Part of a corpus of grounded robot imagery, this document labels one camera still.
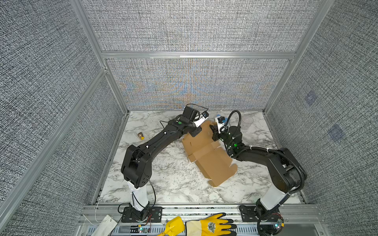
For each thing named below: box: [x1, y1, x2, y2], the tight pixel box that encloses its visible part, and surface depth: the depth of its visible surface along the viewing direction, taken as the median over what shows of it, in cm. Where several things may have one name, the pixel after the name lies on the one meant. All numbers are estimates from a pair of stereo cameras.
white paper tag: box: [91, 214, 118, 236], surface depth 71 cm
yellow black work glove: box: [185, 212, 237, 236], surface depth 70 cm
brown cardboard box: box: [181, 120, 238, 188], surface depth 91 cm
